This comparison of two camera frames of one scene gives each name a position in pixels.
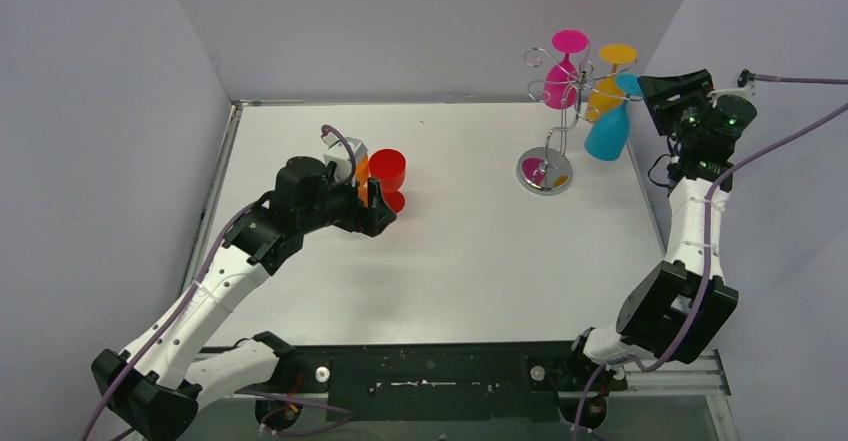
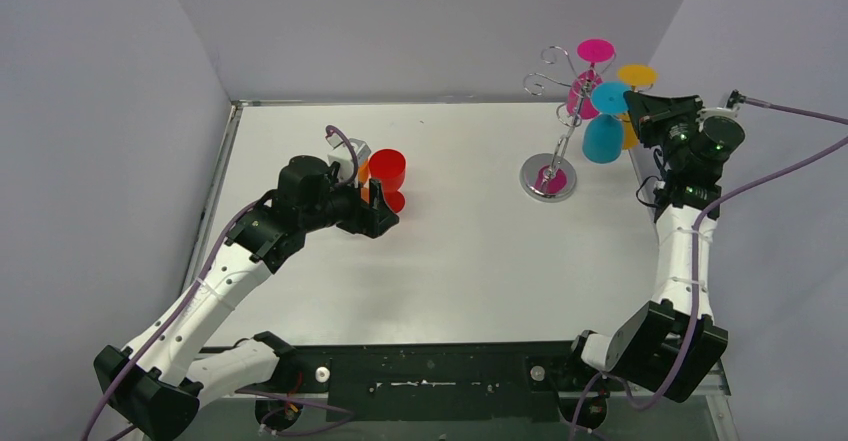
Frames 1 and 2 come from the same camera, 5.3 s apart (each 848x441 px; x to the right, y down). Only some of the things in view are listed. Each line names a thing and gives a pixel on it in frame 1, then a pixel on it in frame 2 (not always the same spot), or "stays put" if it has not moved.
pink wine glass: [560, 85] -> [579, 101]
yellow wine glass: [604, 95] -> [634, 75]
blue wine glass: [607, 138] stays put
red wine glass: [389, 165] stays put
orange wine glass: [362, 180] stays put
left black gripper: [370, 210] stays put
